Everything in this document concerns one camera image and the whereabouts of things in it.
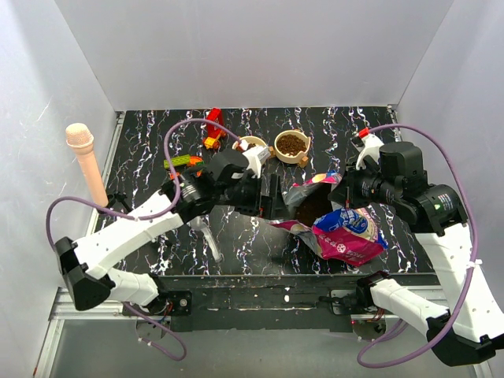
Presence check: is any clear plastic scoop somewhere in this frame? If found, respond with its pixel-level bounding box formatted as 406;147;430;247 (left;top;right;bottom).
188;216;223;263

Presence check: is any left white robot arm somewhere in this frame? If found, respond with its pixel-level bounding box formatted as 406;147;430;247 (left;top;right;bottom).
55;146;285;315

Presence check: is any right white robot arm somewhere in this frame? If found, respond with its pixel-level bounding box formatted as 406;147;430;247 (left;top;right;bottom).
328;128;503;367

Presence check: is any cream double pet bowl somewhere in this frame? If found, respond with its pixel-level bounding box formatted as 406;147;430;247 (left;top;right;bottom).
241;129;312;168

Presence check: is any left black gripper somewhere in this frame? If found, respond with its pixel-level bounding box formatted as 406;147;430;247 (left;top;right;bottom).
217;170;290;219

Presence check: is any green toy brick plate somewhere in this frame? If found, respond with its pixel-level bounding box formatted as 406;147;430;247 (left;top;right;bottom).
163;154;191;169

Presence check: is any pink microphone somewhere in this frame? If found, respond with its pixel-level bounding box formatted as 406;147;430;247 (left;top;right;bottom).
65;123;109;207

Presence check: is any pink pet food bag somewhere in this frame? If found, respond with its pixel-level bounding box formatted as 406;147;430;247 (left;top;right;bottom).
269;170;387;266

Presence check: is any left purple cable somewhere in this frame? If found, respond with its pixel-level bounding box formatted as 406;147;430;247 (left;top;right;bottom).
46;118;245;361

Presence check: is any aluminium frame rail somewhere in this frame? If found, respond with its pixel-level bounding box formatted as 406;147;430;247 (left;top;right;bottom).
32;111;125;377

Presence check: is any black microphone tripod stand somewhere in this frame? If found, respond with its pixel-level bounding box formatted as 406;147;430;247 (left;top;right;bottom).
97;191;132;217

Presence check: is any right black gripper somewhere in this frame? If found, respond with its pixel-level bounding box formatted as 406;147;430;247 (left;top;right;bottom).
327;159;400;209

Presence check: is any orange curved toy track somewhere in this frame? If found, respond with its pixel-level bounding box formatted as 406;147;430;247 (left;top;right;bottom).
174;155;204;176

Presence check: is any red toy block car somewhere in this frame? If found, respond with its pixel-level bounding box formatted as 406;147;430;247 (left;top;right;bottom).
203;108;227;150

